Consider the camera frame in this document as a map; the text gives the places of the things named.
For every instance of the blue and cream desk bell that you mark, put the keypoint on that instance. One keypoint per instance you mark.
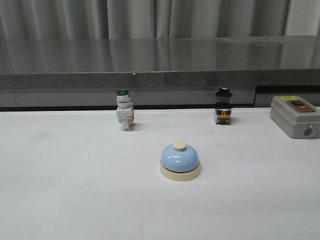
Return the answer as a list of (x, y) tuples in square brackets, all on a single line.
[(179, 162)]

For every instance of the grey stone counter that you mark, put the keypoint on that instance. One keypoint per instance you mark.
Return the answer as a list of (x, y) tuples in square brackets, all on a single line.
[(158, 73)]

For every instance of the grey curtain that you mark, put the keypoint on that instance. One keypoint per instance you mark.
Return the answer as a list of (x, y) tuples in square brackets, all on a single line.
[(141, 19)]

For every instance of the green pushbutton switch white body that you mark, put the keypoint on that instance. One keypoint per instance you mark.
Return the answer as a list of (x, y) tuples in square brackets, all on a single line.
[(125, 109)]

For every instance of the black rotary selector switch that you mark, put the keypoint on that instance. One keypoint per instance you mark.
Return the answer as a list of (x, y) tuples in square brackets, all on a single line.
[(223, 110)]

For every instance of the grey on-off switch box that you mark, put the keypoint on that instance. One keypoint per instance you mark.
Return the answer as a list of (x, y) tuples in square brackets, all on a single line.
[(298, 118)]

